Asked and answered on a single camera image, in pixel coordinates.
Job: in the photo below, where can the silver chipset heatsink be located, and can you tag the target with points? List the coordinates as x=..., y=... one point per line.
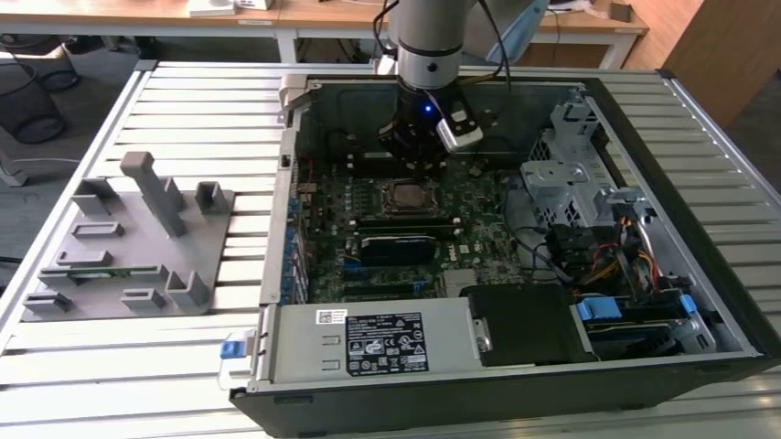
x=458, y=279

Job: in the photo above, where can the thin metal locking lever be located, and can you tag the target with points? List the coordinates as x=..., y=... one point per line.
x=415, y=211

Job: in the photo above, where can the green motherboard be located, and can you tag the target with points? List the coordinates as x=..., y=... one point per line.
x=482, y=228

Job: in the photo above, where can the grey stand foot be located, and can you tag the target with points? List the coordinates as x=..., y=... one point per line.
x=12, y=176

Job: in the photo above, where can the blue disk carrier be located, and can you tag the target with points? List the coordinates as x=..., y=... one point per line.
x=594, y=308

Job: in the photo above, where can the blue case latch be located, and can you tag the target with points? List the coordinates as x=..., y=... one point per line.
x=231, y=350

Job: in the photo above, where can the wooden cabinet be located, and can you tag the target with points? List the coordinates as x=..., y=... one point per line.
x=732, y=46

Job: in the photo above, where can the black mesh wastebasket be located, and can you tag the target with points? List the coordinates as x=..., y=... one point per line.
x=31, y=105

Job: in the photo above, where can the green RAM stick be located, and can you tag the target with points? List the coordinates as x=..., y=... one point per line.
x=121, y=271

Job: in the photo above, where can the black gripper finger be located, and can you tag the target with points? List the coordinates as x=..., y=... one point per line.
x=415, y=167
x=430, y=167

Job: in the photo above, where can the small white box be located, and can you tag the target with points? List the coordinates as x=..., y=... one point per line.
x=250, y=3

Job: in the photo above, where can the silver drive cage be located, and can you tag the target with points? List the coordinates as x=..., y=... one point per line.
x=561, y=183

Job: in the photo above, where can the black RAM stick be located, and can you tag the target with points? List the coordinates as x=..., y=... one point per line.
x=402, y=226

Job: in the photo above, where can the silver power supply unit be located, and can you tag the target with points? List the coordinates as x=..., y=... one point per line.
x=292, y=343

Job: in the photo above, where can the black plastic shroud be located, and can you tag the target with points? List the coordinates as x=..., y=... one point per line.
x=525, y=324

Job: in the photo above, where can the dark round bin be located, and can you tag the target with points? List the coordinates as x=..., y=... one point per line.
x=55, y=55

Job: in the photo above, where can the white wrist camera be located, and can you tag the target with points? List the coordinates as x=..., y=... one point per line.
x=461, y=130

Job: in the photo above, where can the black expansion slot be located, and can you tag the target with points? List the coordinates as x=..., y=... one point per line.
x=378, y=289

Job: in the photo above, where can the black RAM slot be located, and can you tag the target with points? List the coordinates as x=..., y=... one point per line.
x=366, y=161
x=366, y=171

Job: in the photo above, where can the small brown box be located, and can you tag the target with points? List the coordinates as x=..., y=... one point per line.
x=622, y=13

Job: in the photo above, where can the grey parts rack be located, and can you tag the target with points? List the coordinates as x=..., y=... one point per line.
x=140, y=274

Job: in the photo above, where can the black PC case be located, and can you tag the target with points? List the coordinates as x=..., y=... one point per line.
x=427, y=402

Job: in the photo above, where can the black graphics card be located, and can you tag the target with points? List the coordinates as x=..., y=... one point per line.
x=396, y=251

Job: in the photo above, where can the black disk drive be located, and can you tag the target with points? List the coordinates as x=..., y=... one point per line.
x=629, y=340

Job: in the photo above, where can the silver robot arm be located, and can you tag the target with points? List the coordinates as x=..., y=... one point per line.
x=427, y=46

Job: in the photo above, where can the CPU socket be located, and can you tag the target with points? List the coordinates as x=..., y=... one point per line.
x=383, y=203

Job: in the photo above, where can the blue plastic clip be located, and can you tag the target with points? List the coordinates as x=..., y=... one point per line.
x=686, y=305

